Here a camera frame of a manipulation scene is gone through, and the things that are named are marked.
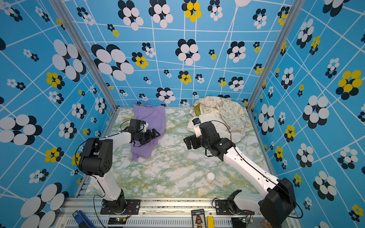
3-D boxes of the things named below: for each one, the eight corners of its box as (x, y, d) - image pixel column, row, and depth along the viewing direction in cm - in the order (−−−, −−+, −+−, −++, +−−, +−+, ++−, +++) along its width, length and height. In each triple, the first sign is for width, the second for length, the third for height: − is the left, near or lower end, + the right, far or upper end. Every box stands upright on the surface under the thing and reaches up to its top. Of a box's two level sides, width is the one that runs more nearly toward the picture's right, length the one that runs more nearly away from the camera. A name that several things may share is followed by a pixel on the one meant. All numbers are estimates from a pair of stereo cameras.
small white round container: (206, 183, 83) (208, 179, 77) (206, 176, 86) (207, 172, 79) (213, 183, 83) (215, 179, 77) (212, 176, 86) (214, 172, 79)
